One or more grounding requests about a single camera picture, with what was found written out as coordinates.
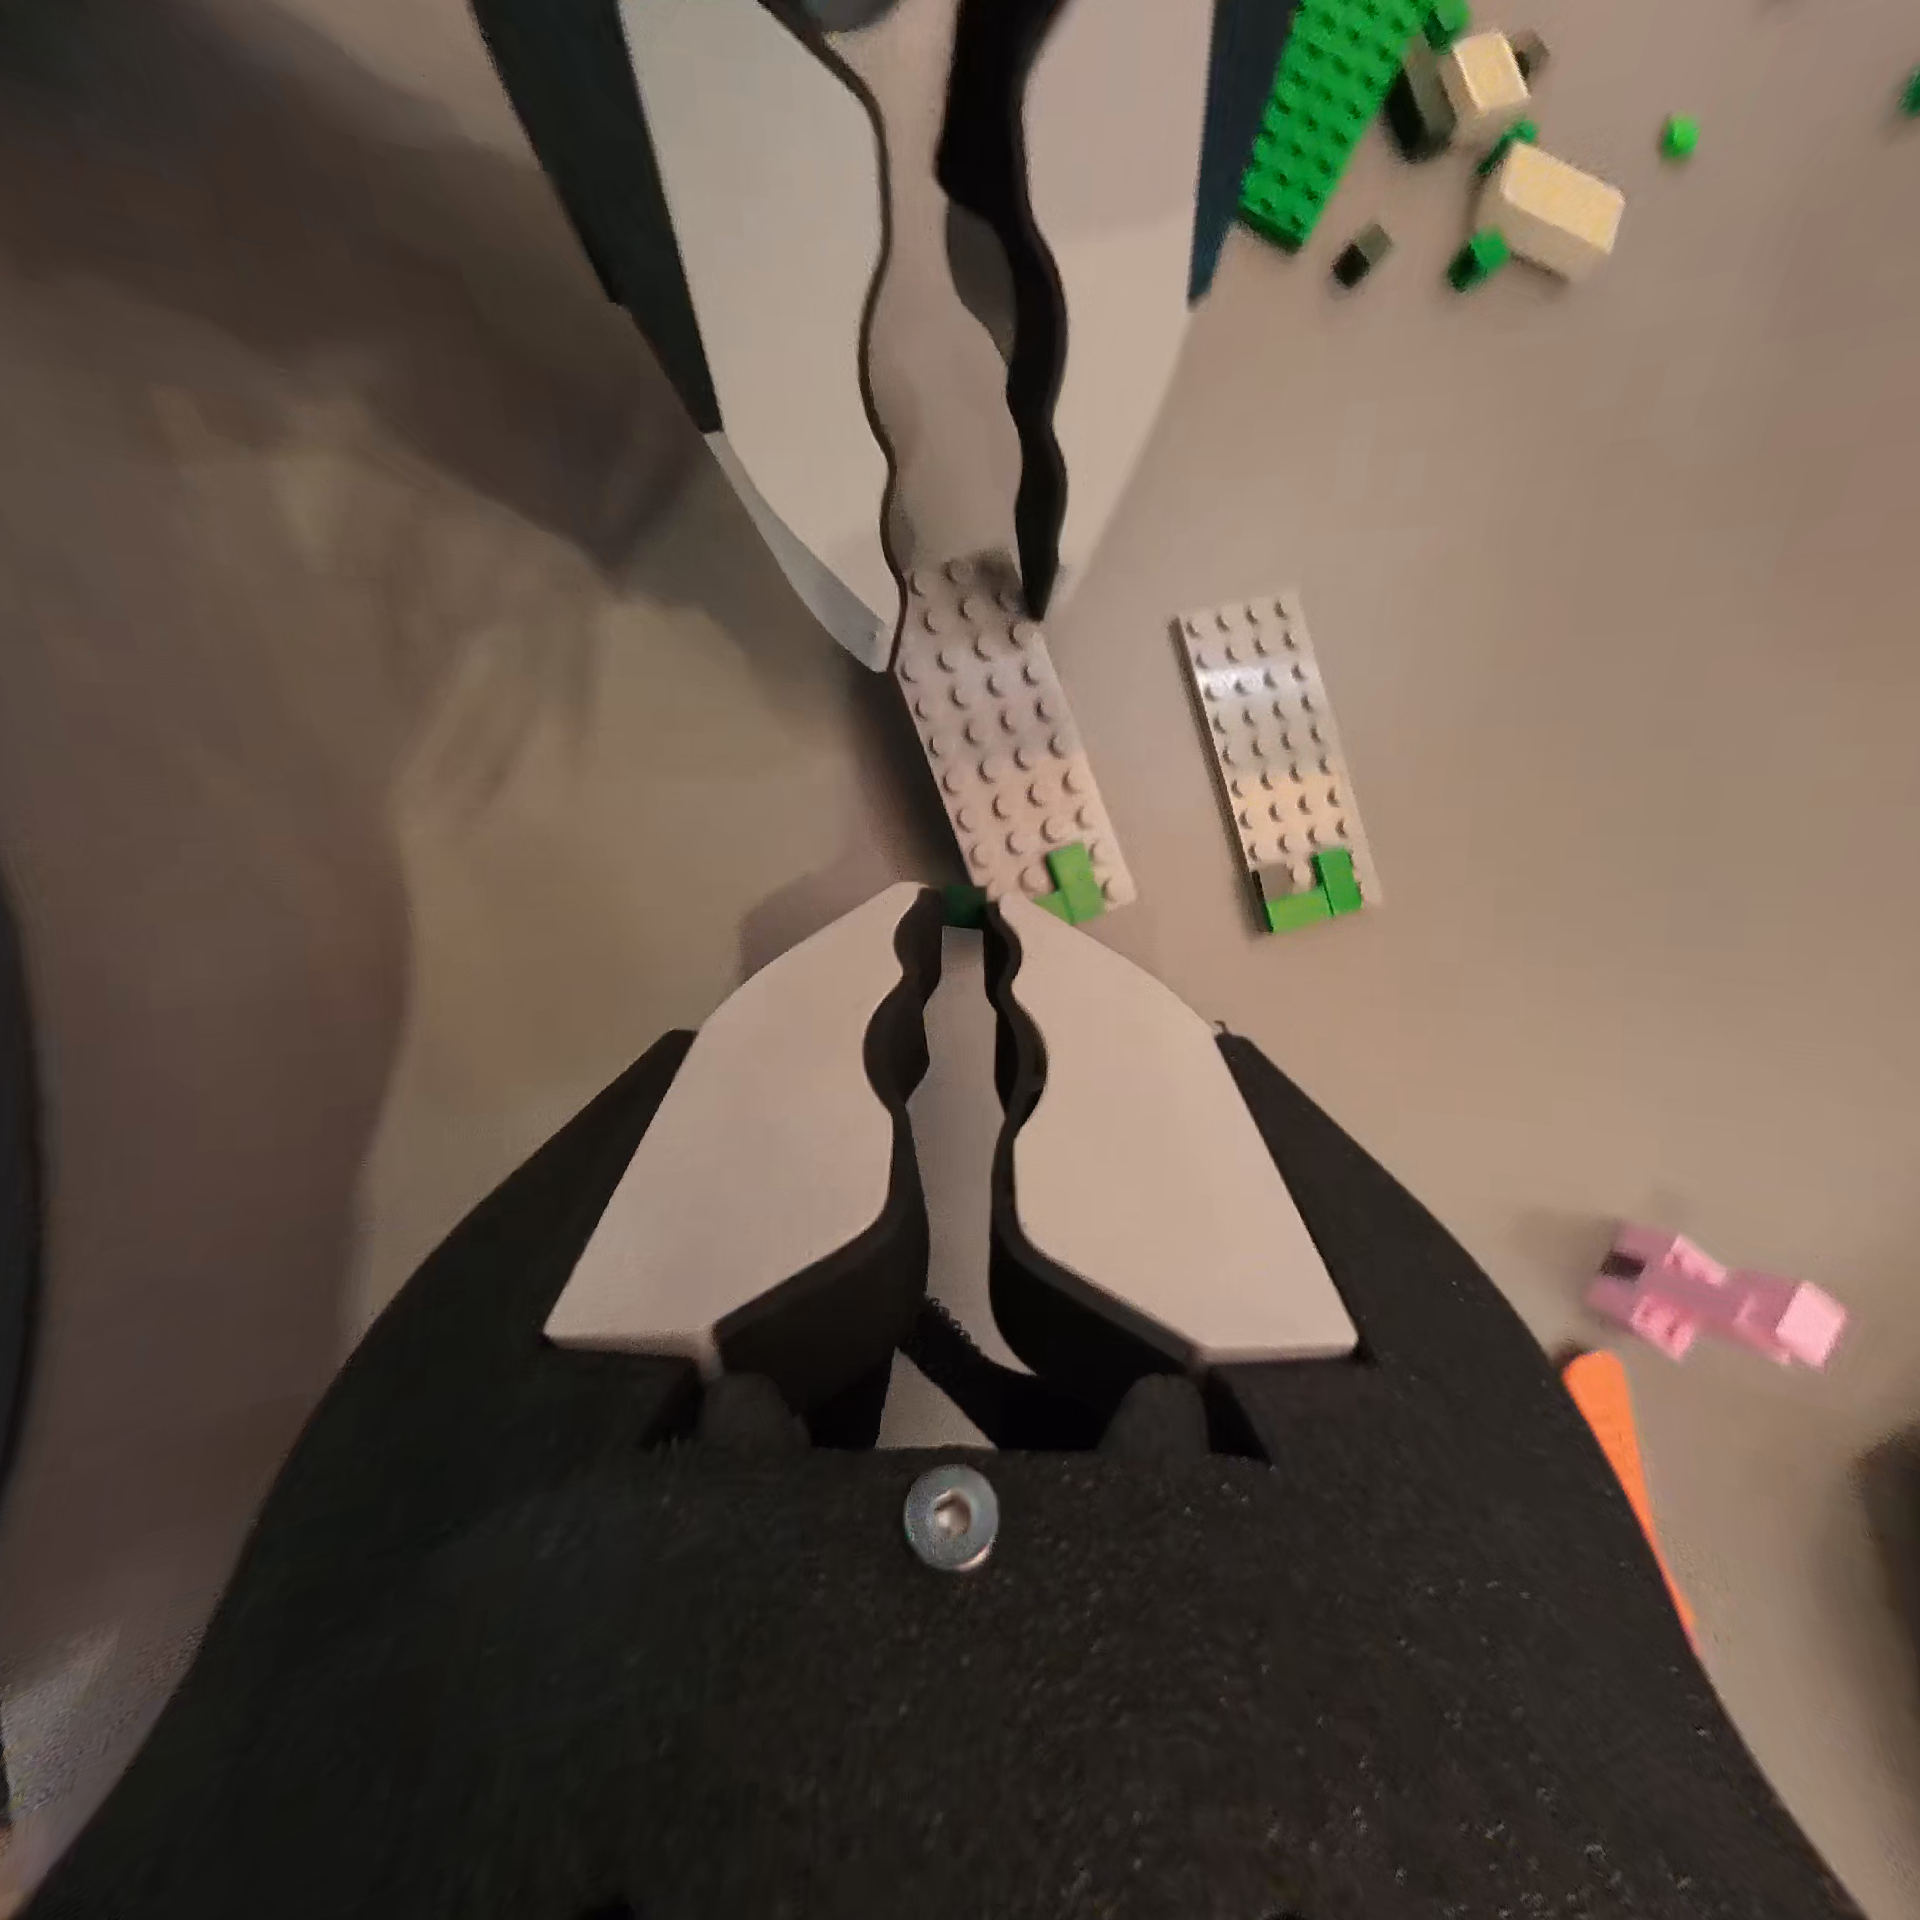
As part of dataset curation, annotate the long green brick plate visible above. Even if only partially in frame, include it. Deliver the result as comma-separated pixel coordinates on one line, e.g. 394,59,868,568
1237,0,1463,254

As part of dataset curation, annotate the pink brick pig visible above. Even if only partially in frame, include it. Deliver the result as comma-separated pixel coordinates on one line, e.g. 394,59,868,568
1583,1222,1850,1371

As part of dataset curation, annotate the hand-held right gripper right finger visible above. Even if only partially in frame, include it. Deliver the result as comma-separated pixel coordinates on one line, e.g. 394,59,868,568
977,894,1364,1374

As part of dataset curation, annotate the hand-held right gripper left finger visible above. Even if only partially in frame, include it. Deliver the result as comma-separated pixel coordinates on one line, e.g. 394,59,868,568
542,882,943,1374

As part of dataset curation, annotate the grey desk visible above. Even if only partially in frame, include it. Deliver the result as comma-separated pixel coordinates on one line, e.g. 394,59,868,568
0,0,1920,1848

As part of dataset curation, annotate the cream brick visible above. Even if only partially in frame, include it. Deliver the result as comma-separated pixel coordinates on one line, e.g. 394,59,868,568
1475,143,1630,284
1439,31,1535,130

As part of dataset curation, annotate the grey studded brick plate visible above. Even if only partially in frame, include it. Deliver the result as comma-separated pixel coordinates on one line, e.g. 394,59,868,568
1174,605,1382,936
894,555,1138,920

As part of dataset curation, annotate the orange brick separator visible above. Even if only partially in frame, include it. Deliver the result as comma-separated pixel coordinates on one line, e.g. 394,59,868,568
1559,1346,1697,1652

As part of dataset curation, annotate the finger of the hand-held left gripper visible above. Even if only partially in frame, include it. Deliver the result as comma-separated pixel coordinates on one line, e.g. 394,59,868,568
472,0,917,673
874,0,1296,620

